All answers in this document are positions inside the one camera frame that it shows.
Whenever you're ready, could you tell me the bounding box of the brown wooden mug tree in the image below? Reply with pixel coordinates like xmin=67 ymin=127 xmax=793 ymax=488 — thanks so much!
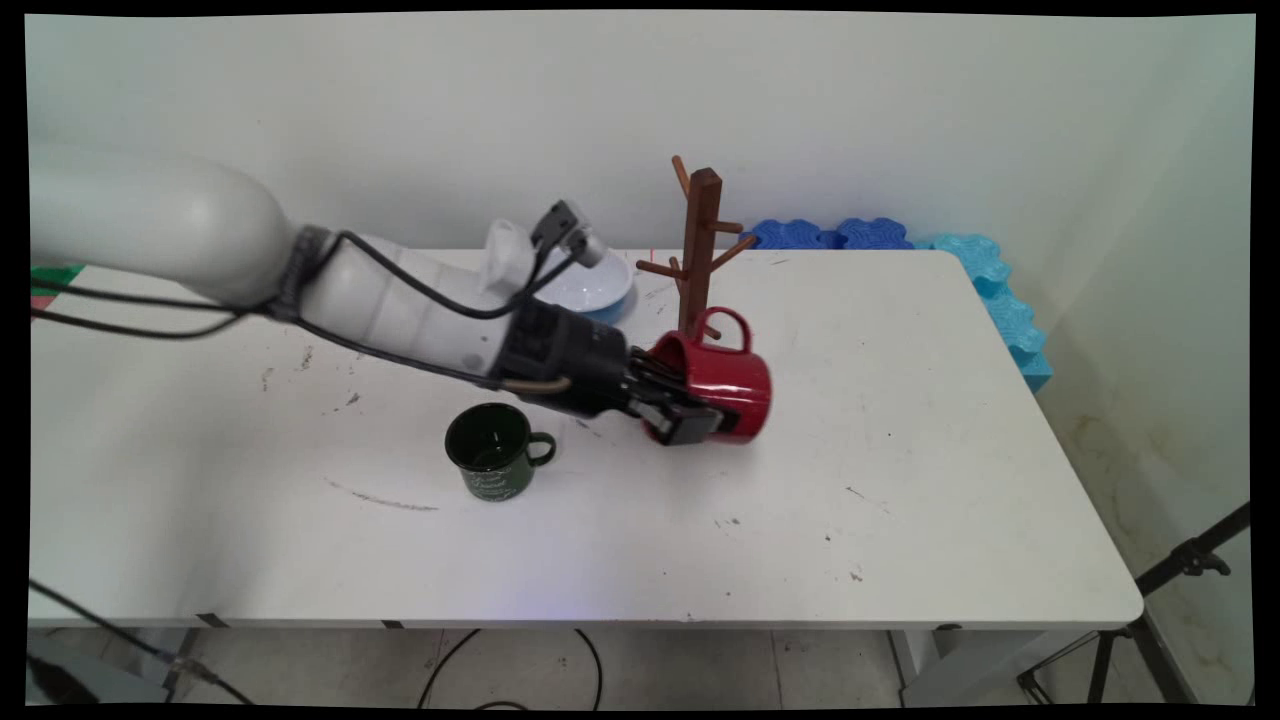
xmin=636 ymin=155 xmax=758 ymax=343

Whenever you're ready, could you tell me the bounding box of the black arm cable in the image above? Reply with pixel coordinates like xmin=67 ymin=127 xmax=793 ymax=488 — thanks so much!
xmin=30 ymin=230 xmax=581 ymax=321
xmin=30 ymin=308 xmax=573 ymax=393

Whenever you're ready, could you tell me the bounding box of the black cable with connector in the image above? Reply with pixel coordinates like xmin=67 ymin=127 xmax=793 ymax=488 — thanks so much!
xmin=28 ymin=578 xmax=256 ymax=706

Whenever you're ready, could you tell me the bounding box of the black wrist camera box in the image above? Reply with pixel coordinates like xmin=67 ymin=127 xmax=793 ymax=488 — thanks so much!
xmin=530 ymin=200 xmax=584 ymax=251

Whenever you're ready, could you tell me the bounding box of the dark blue foam mat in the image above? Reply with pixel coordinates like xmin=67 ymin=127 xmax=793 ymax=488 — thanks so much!
xmin=750 ymin=218 xmax=841 ymax=251
xmin=835 ymin=217 xmax=915 ymax=251

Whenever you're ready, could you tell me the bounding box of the white and blue bowl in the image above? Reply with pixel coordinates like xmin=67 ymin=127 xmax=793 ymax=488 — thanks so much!
xmin=535 ymin=248 xmax=636 ymax=326

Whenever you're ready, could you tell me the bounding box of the white table leg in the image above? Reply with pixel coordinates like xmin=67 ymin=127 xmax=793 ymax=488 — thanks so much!
xmin=888 ymin=628 xmax=1101 ymax=706

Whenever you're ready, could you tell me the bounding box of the grey table leg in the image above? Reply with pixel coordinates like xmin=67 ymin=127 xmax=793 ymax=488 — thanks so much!
xmin=160 ymin=628 xmax=201 ymax=696

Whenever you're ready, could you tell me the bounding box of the dark green enamel mug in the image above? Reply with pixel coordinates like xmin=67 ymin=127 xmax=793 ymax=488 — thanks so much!
xmin=444 ymin=402 xmax=557 ymax=503

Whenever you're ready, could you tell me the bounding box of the red enamel mug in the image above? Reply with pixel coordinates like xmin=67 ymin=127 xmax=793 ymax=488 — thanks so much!
xmin=645 ymin=307 xmax=773 ymax=446

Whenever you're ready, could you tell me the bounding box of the black floor cable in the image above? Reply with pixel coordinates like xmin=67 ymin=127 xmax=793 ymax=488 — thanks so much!
xmin=417 ymin=628 xmax=604 ymax=711

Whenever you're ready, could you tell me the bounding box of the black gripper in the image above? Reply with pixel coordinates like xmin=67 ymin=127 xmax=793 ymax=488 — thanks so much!
xmin=495 ymin=300 xmax=741 ymax=447

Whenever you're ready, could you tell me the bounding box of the cyan foam mat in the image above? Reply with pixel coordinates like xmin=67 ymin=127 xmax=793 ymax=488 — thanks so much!
xmin=915 ymin=233 xmax=1053 ymax=393

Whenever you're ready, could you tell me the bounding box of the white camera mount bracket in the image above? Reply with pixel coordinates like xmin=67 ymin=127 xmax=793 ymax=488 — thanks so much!
xmin=485 ymin=218 xmax=536 ymax=298

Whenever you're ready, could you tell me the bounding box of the black tripod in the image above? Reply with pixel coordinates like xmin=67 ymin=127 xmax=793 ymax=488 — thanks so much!
xmin=1018 ymin=500 xmax=1253 ymax=706

